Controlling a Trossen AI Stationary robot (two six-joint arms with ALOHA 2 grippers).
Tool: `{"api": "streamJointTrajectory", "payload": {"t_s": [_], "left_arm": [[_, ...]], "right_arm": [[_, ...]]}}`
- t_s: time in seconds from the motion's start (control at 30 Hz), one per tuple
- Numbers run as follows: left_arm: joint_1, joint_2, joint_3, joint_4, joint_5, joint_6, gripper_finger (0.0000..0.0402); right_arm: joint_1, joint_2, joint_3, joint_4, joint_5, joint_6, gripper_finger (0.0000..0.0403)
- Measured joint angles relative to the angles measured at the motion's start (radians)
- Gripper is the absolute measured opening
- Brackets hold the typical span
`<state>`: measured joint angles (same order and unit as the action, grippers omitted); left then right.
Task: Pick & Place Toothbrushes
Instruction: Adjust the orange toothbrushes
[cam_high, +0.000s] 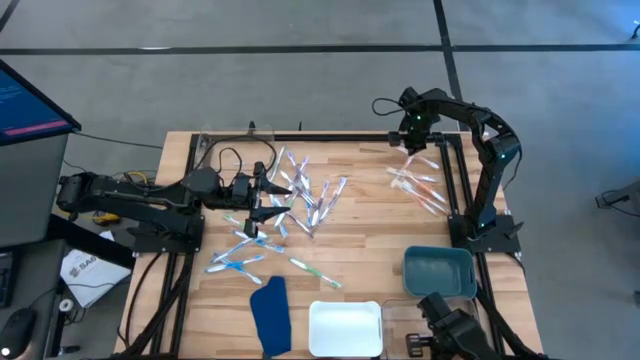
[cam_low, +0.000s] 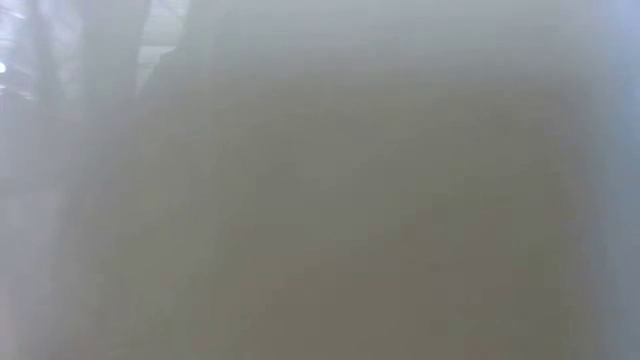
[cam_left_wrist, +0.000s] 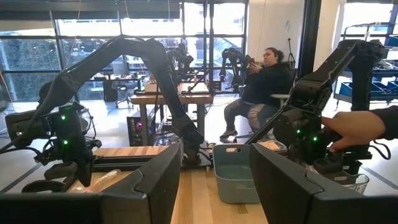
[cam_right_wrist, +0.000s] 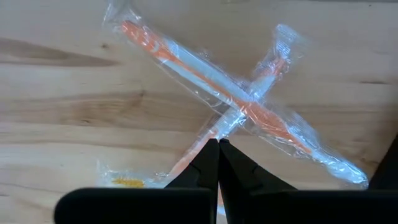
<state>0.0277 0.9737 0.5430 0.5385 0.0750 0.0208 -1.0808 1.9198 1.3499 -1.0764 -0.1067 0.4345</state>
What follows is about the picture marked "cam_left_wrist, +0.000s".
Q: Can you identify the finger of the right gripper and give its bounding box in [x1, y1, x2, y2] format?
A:
[23, 179, 68, 194]
[44, 161, 78, 181]

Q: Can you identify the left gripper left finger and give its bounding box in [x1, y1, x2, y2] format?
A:
[0, 142, 182, 224]

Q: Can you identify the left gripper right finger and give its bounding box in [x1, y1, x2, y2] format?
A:
[248, 142, 398, 224]

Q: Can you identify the person's forearm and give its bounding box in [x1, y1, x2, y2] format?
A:
[369, 105, 398, 141]

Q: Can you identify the teal plastic bin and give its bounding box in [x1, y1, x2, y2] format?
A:
[212, 143, 261, 205]

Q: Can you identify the black computer tower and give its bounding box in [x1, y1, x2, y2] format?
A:
[126, 111, 147, 147]

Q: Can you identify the clear plastic tray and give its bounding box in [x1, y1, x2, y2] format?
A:
[256, 138, 371, 195]

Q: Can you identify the black office chair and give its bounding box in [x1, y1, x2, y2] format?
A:
[111, 80, 135, 109]

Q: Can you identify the black desk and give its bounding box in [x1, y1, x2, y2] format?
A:
[90, 73, 147, 102]

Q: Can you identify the person's hand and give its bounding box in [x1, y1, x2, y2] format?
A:
[321, 111, 387, 153]

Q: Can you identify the office chair with white armrest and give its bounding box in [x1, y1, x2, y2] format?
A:
[233, 67, 299, 144]

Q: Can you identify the white box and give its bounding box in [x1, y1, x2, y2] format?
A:
[144, 81, 160, 93]

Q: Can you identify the grey desk monitor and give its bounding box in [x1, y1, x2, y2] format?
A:
[111, 60, 130, 75]

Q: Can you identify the person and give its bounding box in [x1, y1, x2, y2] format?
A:
[219, 46, 295, 141]

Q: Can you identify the cart with blue bins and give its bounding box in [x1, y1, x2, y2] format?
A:
[334, 23, 398, 105]

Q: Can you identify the black tripod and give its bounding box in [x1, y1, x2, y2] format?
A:
[286, 37, 297, 68]

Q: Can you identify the black structural column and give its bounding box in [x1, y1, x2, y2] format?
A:
[297, 0, 323, 78]

